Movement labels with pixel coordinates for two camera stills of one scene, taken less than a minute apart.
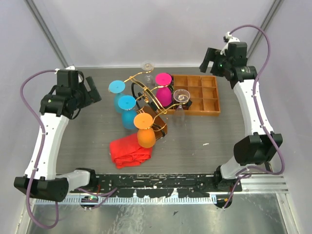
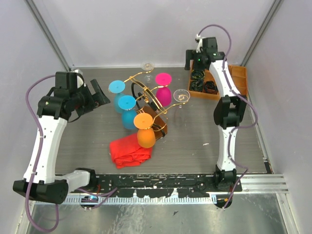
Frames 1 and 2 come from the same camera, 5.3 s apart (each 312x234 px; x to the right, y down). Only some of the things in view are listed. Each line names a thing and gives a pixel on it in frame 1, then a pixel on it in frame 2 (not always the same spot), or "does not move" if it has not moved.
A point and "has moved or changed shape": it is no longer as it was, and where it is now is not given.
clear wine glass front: x=181 y=95 does not move
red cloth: x=127 y=152 does not move
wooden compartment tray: x=204 y=93 has moved or changed shape
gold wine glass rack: x=147 y=102 does not move
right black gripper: x=211 y=55 -> x=191 y=54
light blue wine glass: x=117 y=87 does not move
